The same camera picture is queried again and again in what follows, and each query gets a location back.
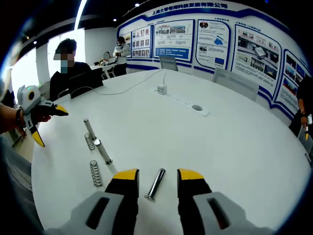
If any black laptop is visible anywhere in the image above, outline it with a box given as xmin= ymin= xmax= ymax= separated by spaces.
xmin=68 ymin=67 xmax=104 ymax=99

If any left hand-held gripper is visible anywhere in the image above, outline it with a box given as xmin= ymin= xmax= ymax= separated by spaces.
xmin=16 ymin=85 xmax=69 ymax=148

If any white charging cable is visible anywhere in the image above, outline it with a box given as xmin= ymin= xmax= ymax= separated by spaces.
xmin=58 ymin=69 xmax=165 ymax=96

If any person's body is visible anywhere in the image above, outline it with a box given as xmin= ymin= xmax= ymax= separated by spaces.
xmin=0 ymin=136 xmax=46 ymax=235

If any white desk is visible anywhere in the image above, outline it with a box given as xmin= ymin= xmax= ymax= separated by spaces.
xmin=89 ymin=61 xmax=118 ymax=80

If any white table socket panel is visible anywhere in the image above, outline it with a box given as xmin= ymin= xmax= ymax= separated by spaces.
xmin=154 ymin=88 xmax=211 ymax=117

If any person's left forearm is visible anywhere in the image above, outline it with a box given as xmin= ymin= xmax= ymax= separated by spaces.
xmin=0 ymin=102 xmax=26 ymax=135

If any blue white wall display board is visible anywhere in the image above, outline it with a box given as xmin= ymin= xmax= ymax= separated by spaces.
xmin=116 ymin=1 xmax=313 ymax=120

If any silver metal pin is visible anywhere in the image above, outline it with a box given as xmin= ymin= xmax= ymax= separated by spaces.
xmin=83 ymin=117 xmax=97 ymax=141
xmin=144 ymin=167 xmax=167 ymax=202
xmin=94 ymin=139 xmax=113 ymax=165

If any steel coil spring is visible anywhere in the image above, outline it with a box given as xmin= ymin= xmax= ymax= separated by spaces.
xmin=89 ymin=160 xmax=103 ymax=188
xmin=84 ymin=132 xmax=96 ymax=151

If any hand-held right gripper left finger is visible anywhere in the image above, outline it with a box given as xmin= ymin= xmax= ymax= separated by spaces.
xmin=46 ymin=168 xmax=140 ymax=235

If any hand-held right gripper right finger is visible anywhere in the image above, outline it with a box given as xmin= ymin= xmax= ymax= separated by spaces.
xmin=177 ymin=168 xmax=277 ymax=235

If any white power adapter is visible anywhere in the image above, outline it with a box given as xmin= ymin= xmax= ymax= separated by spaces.
xmin=156 ymin=72 xmax=168 ymax=96

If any grey office chair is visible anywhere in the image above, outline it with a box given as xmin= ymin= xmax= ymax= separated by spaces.
xmin=212 ymin=67 xmax=260 ymax=102
xmin=158 ymin=55 xmax=179 ymax=72

